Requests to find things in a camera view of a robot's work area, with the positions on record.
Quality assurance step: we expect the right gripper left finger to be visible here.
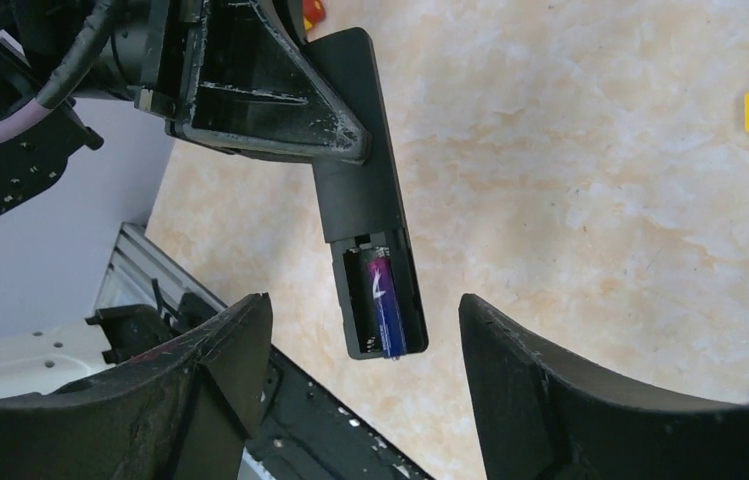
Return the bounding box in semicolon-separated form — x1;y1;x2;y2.
0;293;273;479

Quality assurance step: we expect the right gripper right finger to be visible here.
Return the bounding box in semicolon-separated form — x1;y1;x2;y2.
459;294;749;479

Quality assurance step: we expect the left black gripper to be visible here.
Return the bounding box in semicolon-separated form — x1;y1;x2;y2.
135;1;371;165

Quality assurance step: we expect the purple blue battery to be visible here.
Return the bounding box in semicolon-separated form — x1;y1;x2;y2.
365;247;408;359

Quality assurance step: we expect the orange red small block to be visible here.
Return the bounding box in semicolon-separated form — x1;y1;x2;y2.
302;0;327;31

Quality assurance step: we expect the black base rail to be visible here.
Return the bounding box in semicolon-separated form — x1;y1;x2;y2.
85;292;430;479

